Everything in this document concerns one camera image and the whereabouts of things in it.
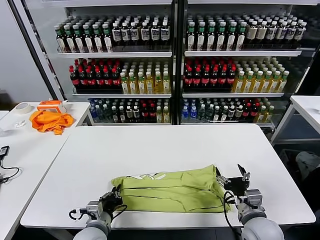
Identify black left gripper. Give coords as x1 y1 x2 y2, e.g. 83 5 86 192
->
99 183 124 214

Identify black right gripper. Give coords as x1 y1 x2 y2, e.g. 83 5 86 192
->
215 163 251 199

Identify yellow-green t-shirt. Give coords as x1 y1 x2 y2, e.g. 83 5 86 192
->
110 164 237 214

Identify cola bottle red cap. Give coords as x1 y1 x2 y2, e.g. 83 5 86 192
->
201 66 211 90
149 103 157 123
103 67 114 91
250 102 260 120
242 102 252 120
209 66 220 90
87 66 97 91
78 66 89 91
95 66 106 91
192 66 203 90
111 67 122 91
226 66 237 90
184 66 194 90
69 65 81 91
218 66 228 90
141 103 150 123

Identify grey bag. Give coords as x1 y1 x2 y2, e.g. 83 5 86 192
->
295 151 320 180

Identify white side table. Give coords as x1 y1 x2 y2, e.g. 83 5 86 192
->
271 94 320 146
0 101 96 240

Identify crumpled orange cloth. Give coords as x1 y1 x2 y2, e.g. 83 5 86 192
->
29 110 75 136

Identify orange and white box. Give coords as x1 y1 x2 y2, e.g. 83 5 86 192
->
36 99 68 114

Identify white tape roll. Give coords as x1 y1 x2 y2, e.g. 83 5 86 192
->
15 102 33 115

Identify glass drinks display cabinet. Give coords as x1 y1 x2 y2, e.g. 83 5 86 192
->
7 0 180 126
178 0 320 128

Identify white flat sheet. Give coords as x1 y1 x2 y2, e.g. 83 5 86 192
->
0 124 12 137

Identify dark bottle green cap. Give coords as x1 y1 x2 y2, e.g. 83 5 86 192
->
54 24 67 53
216 21 228 51
186 21 198 51
92 23 105 53
196 21 207 51
63 23 77 53
226 21 238 51
72 23 86 53
102 22 114 53
82 23 96 53
235 21 248 51
206 21 217 51

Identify dark bottle beige label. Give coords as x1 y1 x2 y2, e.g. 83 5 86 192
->
256 20 269 46
246 20 259 46

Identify dark bottle blue-white label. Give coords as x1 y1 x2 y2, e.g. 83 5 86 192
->
130 21 140 47
121 21 132 47
275 20 288 45
160 20 171 47
150 21 161 47
285 20 298 45
294 21 308 45
112 21 123 47
266 20 278 45
140 21 151 47

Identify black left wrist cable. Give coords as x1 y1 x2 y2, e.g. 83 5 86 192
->
69 203 128 222

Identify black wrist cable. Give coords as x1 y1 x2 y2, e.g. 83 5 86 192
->
69 203 128 222
223 191 241 228

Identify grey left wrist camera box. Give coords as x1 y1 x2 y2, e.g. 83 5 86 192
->
86 200 104 221

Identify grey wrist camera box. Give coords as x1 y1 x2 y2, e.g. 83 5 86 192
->
86 200 104 221
243 189 264 210

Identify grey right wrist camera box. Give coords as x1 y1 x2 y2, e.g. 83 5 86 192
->
243 189 264 210

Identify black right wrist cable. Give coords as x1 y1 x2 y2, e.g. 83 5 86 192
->
223 191 241 228

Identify thin black adapter cable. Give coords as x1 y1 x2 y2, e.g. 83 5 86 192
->
0 156 21 185

